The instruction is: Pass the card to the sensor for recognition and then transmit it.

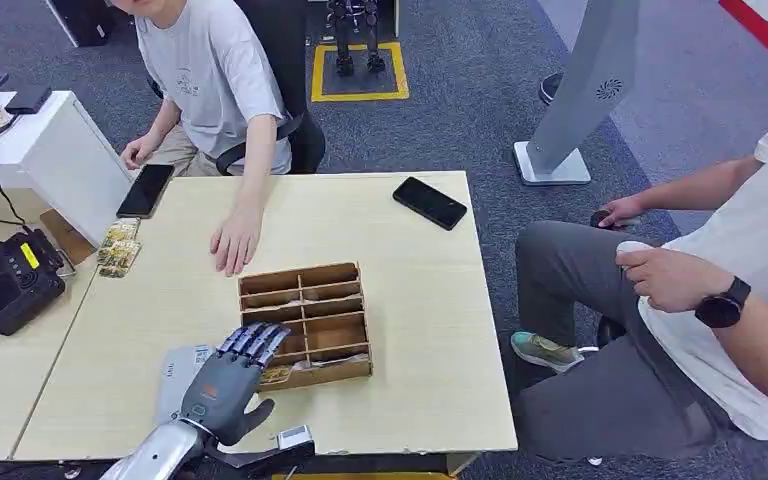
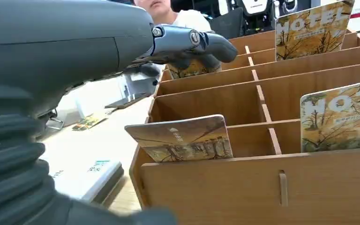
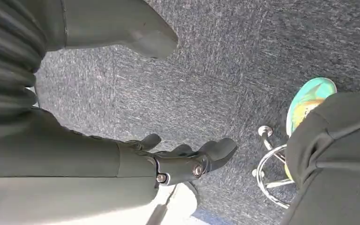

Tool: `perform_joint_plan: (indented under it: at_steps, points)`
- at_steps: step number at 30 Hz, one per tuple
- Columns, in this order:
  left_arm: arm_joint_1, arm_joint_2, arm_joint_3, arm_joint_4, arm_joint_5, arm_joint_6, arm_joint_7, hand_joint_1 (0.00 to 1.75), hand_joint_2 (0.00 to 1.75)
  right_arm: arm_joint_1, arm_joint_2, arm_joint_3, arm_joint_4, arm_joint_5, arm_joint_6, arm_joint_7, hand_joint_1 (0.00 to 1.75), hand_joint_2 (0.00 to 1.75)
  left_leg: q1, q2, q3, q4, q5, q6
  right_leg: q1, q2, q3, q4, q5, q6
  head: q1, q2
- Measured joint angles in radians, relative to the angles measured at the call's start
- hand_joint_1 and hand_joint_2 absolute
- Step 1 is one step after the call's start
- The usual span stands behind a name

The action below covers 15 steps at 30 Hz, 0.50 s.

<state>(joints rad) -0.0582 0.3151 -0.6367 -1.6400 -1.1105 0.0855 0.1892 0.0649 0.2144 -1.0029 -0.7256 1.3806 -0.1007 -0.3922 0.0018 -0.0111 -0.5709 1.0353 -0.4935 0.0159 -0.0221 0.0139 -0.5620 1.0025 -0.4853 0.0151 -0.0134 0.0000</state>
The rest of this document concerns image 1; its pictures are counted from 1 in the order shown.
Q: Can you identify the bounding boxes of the grey card holder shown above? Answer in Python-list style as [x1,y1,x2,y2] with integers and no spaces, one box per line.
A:
[153,344,216,427]

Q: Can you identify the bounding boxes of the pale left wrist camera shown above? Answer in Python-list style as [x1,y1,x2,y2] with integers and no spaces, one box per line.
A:
[208,425,317,478]

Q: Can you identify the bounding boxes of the grey stand with white base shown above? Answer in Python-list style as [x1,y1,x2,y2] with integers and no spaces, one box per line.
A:
[513,0,642,187]

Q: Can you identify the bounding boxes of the black wristwatch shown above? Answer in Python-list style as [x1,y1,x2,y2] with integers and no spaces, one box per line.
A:
[694,276,753,330]

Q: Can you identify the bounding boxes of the person in grey shirt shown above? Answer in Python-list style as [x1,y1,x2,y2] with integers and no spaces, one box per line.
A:
[102,0,293,278]

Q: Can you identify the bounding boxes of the black case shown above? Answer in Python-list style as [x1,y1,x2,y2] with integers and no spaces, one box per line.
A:
[46,0,117,49]

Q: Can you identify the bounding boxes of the black smartphone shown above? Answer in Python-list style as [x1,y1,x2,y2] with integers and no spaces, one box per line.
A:
[116,163,176,220]
[392,176,469,232]

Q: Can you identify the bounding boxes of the person in white shirt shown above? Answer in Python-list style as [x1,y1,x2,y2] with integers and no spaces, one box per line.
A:
[513,102,768,465]

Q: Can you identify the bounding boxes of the black shoe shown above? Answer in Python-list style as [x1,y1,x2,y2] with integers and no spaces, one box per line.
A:
[538,72,564,107]

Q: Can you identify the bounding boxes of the small black power bank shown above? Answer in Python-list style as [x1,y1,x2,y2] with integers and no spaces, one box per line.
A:
[4,84,54,116]

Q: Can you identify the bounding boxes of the black robot legs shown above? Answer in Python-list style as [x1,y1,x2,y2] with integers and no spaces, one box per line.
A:
[326,0,389,77]

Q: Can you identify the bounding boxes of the white cabinet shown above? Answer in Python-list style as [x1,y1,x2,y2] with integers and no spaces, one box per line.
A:
[0,90,134,251]

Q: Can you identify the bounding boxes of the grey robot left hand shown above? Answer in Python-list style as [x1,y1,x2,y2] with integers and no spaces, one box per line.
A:
[180,322,291,448]

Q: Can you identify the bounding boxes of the black office chair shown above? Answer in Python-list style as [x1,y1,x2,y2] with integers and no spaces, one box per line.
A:
[148,0,327,177]

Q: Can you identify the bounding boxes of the black device with yellow label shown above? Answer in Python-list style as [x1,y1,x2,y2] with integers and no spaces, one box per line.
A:
[0,228,67,337]

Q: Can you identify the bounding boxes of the yellow floor tape square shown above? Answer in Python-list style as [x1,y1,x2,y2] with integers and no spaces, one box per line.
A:
[309,42,410,104]

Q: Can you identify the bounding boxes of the spread printed cards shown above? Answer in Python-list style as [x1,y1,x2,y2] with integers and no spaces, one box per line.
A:
[97,239,143,280]

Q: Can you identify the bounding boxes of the wooden card box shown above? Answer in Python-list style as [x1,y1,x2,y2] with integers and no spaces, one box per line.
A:
[237,261,374,393]

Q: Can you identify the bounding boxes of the teal shoe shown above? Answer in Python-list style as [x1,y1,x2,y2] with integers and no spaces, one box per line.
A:
[511,331,585,374]

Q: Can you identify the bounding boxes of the yellow card in box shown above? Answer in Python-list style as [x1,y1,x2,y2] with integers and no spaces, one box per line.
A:
[261,364,296,388]

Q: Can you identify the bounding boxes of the red and white board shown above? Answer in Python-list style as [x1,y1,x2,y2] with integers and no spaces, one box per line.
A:
[718,0,768,87]

